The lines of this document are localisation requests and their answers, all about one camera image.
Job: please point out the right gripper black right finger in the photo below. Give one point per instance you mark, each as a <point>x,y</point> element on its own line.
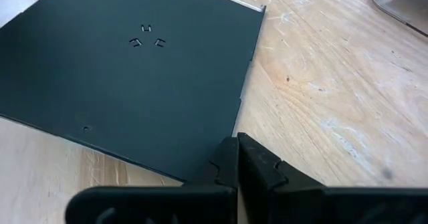
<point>301,207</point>

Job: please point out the clear plastic bin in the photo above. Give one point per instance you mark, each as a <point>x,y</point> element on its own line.
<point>401,6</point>

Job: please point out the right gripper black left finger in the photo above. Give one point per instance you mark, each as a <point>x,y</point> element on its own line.
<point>167,207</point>

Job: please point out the slim black jewel case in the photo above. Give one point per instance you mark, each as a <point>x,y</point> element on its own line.
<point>133,83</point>

